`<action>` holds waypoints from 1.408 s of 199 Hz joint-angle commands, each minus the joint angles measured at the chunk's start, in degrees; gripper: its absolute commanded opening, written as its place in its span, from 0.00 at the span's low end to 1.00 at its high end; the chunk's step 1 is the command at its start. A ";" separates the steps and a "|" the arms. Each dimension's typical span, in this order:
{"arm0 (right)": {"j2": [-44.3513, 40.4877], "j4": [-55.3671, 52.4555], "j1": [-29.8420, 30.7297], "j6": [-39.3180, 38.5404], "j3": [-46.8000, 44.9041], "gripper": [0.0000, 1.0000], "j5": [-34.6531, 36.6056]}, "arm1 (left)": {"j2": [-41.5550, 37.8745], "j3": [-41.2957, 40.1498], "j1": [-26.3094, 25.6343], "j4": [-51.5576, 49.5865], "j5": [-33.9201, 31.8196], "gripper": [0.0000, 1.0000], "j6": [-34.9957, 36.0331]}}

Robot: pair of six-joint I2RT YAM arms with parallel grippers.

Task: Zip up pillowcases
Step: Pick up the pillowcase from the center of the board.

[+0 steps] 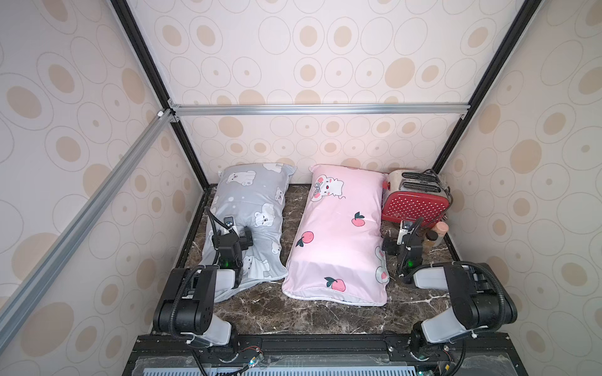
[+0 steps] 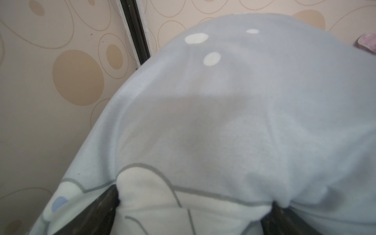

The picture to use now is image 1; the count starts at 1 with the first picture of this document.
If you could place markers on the pink peach print pillow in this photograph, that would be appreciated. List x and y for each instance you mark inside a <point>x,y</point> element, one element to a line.
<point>337,253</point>

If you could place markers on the horizontal aluminium frame bar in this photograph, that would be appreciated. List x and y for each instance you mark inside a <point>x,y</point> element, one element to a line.
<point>315,109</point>

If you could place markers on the black corner post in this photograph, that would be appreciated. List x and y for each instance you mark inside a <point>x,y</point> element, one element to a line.
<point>147,62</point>
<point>508,44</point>

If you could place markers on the bottle with pink cap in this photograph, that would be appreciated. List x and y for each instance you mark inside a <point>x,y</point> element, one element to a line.
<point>441,228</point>

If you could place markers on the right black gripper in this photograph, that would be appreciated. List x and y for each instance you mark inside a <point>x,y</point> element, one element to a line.
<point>407,245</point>

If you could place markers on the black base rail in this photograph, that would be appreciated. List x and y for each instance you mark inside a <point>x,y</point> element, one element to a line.
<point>382,354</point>

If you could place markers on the bottle with dark cap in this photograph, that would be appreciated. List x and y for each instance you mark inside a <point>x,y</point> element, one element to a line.
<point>429,241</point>

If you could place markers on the left black corner post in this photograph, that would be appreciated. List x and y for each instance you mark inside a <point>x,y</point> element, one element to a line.
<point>147,62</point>

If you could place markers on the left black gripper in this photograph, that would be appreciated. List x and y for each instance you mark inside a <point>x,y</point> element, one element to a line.
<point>226,239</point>

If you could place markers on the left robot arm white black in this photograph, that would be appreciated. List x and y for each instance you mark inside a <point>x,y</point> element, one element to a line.
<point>186,307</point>

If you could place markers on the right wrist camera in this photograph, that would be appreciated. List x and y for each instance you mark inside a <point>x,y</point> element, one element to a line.
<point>405,228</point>

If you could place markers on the right black corner post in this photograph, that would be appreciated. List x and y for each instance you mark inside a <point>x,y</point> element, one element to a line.
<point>508,44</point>

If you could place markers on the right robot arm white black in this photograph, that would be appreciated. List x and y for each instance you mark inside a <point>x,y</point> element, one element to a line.
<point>479,301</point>

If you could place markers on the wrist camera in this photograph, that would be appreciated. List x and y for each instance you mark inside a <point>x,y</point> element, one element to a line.
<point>229,222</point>
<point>405,228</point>

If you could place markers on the left slanted aluminium frame bar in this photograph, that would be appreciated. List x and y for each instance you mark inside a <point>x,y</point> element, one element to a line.
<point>46,271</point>

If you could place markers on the red and cream toaster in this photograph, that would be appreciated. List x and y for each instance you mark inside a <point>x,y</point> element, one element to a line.
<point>411,194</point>

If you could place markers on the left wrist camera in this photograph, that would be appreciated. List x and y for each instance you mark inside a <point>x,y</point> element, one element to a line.
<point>229,222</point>

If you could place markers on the grey bear print pillow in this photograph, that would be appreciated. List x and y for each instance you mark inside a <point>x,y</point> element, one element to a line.
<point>254,195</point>

